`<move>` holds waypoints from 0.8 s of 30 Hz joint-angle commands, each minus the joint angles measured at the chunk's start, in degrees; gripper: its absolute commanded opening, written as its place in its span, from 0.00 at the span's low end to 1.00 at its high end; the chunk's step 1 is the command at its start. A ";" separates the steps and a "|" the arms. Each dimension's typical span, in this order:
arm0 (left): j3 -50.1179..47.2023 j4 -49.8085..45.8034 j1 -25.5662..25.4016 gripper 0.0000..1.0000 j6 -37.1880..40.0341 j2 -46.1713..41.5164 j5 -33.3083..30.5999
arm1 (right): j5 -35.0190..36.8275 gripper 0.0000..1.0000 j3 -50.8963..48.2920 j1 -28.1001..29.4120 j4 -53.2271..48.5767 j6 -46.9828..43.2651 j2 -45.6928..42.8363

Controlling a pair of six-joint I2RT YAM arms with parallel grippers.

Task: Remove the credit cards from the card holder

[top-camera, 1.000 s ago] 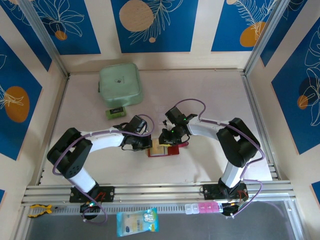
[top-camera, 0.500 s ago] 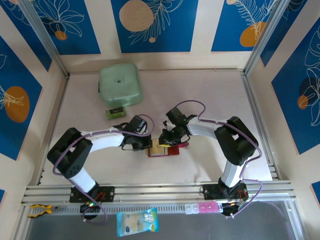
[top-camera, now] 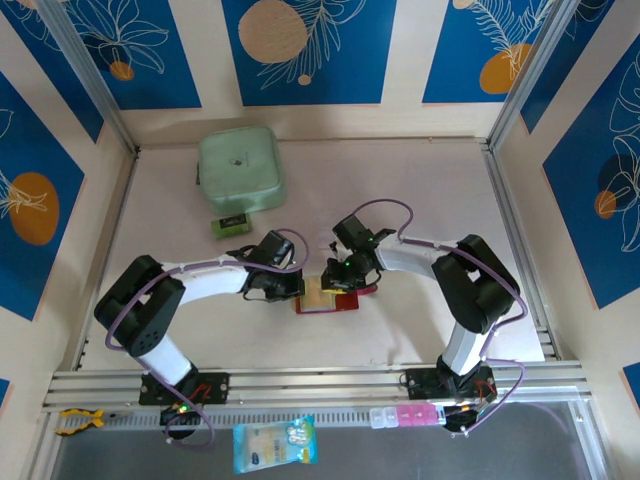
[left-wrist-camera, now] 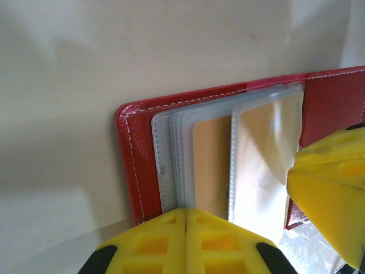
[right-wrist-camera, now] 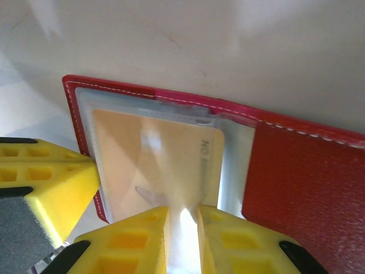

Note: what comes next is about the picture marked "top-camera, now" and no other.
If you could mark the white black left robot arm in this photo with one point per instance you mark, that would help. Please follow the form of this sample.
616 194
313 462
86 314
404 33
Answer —
215 277

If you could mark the aluminium frame post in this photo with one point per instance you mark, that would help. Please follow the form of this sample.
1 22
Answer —
90 75
532 75

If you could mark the mint green zip pouch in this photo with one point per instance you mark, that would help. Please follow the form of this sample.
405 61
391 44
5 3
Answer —
240 165

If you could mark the black controller board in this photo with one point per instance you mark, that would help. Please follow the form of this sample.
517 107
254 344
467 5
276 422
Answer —
172 417
465 419

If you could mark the small green box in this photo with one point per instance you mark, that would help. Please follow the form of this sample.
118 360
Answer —
231 226

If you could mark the wet wipes packet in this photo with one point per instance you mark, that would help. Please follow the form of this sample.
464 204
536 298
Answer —
272 445

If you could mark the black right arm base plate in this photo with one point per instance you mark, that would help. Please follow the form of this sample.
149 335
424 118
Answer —
420 382

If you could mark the aluminium side rail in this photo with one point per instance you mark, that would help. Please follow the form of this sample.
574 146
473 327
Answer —
128 175
506 200

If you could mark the pink and clear pill organizer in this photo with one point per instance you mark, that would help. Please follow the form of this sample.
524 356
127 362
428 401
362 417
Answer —
407 416

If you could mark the black left controller board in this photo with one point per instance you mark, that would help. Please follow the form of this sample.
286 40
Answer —
172 417

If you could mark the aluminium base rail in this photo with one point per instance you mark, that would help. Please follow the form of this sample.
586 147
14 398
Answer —
320 385

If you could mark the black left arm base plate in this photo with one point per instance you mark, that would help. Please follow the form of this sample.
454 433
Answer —
217 387

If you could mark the red card holder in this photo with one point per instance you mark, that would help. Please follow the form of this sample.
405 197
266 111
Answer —
347 303

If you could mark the black right controller board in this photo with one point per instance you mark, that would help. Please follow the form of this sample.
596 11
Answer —
465 419

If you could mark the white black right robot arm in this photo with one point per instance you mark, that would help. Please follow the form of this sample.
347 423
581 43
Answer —
410 257

